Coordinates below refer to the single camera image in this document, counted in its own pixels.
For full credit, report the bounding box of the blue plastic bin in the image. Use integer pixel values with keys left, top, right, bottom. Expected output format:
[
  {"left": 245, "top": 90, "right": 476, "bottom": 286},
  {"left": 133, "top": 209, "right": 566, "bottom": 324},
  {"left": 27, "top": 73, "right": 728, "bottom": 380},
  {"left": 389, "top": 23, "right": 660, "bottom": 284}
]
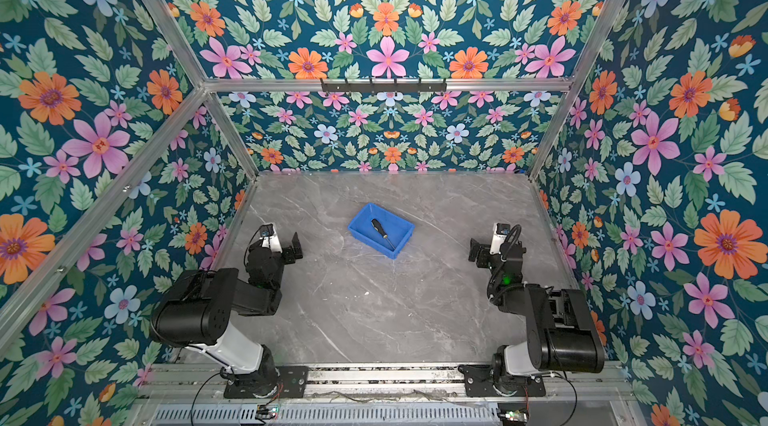
[{"left": 347, "top": 203, "right": 415, "bottom": 260}]

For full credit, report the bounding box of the black yellow screwdriver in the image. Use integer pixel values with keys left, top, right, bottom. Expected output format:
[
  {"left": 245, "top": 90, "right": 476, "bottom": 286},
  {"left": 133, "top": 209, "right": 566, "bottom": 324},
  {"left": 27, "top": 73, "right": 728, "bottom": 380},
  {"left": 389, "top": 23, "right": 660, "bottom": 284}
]
[{"left": 371, "top": 219, "right": 395, "bottom": 251}]

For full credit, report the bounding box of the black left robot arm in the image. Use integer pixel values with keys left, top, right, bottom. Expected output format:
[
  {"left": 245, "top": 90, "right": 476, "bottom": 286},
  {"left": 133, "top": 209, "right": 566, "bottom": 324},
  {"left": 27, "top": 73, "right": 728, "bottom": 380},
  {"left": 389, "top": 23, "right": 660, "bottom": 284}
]
[{"left": 150, "top": 224, "right": 303, "bottom": 386}]

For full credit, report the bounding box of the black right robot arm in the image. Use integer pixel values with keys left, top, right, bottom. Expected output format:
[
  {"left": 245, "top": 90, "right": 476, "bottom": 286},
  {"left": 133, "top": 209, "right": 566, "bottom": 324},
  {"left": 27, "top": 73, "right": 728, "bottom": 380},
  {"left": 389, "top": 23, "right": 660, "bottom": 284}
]
[{"left": 468, "top": 239, "right": 606, "bottom": 395}]

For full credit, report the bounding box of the aluminium left diagonal bar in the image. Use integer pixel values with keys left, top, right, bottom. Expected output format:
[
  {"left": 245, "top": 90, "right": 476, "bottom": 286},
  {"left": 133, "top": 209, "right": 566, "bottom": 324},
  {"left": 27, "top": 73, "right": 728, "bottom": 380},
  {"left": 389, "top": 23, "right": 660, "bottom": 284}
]
[{"left": 1, "top": 89, "right": 206, "bottom": 355}]

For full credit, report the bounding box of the aluminium rear cross bar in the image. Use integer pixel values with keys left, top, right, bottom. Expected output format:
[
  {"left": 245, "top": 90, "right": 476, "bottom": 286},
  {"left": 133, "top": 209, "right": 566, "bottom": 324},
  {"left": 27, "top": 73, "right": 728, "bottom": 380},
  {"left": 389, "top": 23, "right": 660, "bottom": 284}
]
[{"left": 204, "top": 78, "right": 573, "bottom": 94}]

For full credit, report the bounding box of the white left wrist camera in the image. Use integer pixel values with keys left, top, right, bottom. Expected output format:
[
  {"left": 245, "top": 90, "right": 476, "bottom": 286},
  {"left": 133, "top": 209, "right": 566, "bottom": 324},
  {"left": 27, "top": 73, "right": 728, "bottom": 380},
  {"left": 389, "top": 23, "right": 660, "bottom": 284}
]
[{"left": 256, "top": 223, "right": 283, "bottom": 253}]

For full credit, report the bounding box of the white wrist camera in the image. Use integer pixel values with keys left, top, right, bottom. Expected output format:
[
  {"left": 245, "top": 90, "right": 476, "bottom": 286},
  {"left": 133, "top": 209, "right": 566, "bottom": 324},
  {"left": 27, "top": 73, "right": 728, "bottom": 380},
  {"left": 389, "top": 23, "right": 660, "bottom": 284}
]
[
  {"left": 256, "top": 223, "right": 283, "bottom": 253},
  {"left": 490, "top": 223, "right": 512, "bottom": 255}
]

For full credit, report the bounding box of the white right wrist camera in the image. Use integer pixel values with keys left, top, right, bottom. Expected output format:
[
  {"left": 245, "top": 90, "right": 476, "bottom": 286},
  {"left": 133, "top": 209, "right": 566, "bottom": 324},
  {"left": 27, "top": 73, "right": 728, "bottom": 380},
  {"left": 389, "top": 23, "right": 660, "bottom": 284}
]
[{"left": 490, "top": 223, "right": 512, "bottom": 255}]

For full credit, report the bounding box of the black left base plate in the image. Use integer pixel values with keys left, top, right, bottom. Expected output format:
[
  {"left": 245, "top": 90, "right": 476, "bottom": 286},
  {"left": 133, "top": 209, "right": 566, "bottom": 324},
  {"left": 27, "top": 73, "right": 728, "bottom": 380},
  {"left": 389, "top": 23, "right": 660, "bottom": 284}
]
[{"left": 222, "top": 366, "right": 309, "bottom": 399}]

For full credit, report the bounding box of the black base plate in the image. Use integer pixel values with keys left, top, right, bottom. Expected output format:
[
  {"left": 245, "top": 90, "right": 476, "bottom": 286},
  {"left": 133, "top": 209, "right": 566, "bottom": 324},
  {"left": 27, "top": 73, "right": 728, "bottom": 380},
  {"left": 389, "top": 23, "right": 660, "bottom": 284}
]
[
  {"left": 458, "top": 364, "right": 546, "bottom": 399},
  {"left": 222, "top": 366, "right": 309, "bottom": 399}
]

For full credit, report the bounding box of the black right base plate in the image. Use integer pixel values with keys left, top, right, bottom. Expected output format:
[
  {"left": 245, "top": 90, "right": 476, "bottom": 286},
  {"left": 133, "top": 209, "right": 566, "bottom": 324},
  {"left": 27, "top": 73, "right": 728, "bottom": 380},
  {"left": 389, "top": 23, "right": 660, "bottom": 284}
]
[{"left": 458, "top": 364, "right": 546, "bottom": 399}]

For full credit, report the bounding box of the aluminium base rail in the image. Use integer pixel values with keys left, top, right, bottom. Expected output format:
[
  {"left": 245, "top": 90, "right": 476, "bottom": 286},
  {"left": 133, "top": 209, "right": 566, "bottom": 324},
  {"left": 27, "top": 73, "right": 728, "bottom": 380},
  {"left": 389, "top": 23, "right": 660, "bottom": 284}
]
[{"left": 138, "top": 362, "right": 635, "bottom": 403}]

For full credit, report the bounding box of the black hook rail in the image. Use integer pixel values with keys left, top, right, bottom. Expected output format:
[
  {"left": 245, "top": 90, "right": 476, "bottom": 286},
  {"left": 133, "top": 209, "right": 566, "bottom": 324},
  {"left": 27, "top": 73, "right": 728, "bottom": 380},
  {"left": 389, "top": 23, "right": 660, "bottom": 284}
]
[{"left": 320, "top": 79, "right": 448, "bottom": 94}]

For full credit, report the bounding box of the aluminium corner frame post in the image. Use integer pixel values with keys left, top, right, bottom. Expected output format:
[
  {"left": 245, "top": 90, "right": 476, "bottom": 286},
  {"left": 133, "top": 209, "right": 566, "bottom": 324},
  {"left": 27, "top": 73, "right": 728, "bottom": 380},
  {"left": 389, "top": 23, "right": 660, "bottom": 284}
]
[{"left": 141, "top": 0, "right": 258, "bottom": 182}]

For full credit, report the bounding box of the aluminium right frame post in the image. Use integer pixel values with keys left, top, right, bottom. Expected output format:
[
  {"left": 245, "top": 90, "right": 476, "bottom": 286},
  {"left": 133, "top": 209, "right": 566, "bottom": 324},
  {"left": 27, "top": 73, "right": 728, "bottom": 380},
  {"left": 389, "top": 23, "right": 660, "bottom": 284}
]
[{"left": 528, "top": 0, "right": 626, "bottom": 184}]

